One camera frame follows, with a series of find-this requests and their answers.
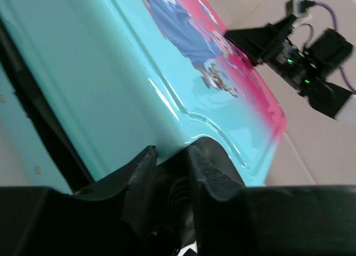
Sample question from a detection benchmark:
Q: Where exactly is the pink and teal kids suitcase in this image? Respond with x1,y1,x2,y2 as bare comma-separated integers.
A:
1,0,286,193

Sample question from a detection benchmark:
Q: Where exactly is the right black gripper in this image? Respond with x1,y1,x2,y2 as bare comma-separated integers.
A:
224,26,316,89

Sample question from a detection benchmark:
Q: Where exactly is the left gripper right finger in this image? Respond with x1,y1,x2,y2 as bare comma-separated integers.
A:
188,146,355,255

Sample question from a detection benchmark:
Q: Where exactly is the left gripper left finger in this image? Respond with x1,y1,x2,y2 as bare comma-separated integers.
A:
1,146,157,255

